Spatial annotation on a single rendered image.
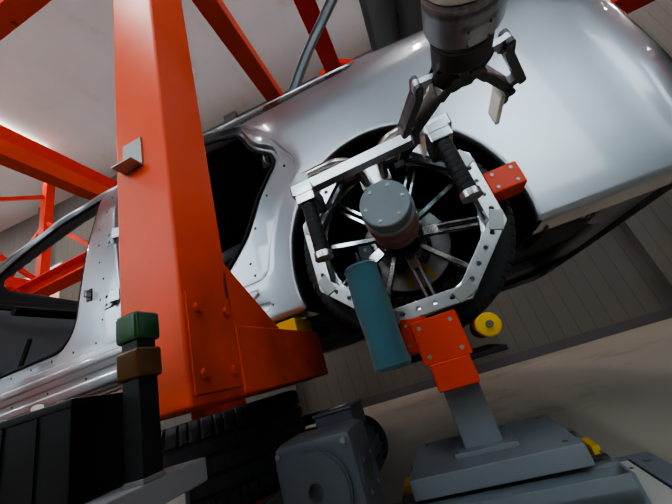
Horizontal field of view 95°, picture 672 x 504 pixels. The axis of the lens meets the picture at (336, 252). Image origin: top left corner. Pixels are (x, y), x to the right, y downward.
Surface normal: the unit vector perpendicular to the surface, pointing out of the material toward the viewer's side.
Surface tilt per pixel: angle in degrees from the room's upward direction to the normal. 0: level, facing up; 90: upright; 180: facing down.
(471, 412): 90
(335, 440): 68
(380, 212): 90
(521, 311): 90
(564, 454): 90
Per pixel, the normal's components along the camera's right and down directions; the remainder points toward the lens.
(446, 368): -0.33, -0.27
